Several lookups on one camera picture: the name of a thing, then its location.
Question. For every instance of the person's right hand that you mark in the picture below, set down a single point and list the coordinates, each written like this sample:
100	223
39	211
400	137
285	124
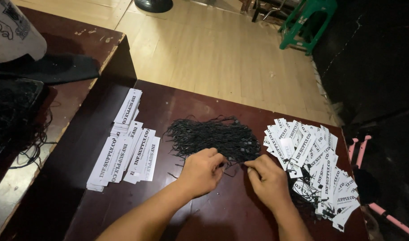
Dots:
269	184

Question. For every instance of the person's left hand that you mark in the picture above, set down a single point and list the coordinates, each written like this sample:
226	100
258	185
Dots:
199	174

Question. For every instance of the person's left fingers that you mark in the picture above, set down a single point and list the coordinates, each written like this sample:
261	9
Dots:
214	158

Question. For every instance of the stacks of plain white tags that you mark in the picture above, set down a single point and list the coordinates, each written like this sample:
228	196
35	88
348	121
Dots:
124	154

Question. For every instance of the heap of strung white tags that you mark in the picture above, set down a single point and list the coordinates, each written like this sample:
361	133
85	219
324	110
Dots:
318	167

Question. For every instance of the dark wooden chair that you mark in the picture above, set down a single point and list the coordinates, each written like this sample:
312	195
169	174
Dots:
268	10

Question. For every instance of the black round stand base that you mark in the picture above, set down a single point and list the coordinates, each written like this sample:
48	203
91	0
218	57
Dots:
153	5

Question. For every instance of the green plastic stool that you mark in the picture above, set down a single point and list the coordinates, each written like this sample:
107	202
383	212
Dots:
305	20

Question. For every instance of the black cloth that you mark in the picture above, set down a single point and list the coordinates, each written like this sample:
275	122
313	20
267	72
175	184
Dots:
53	68

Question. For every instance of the pink metal frame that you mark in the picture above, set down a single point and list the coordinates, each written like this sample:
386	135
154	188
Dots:
360	150

